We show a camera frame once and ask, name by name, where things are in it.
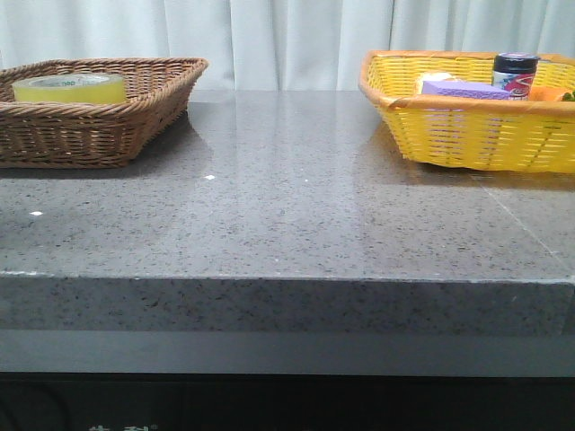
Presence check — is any yellow tape roll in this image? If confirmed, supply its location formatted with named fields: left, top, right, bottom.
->
left=12, top=73, right=128, bottom=104

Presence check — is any white curtain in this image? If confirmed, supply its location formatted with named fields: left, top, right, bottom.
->
left=1, top=1, right=574, bottom=91

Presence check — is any yellow woven basket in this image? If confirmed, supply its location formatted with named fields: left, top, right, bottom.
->
left=358, top=50, right=574, bottom=173

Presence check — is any purple foam block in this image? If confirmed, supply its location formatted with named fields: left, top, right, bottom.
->
left=421, top=81, right=509, bottom=100

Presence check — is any brown wicker basket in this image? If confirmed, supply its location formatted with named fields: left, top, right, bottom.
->
left=1, top=57, right=209, bottom=169

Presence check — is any dark lidded gum jar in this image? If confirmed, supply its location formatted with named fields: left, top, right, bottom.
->
left=491, top=52, right=540, bottom=101

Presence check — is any orange toy carrot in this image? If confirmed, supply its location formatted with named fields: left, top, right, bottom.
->
left=528, top=85, right=574, bottom=101

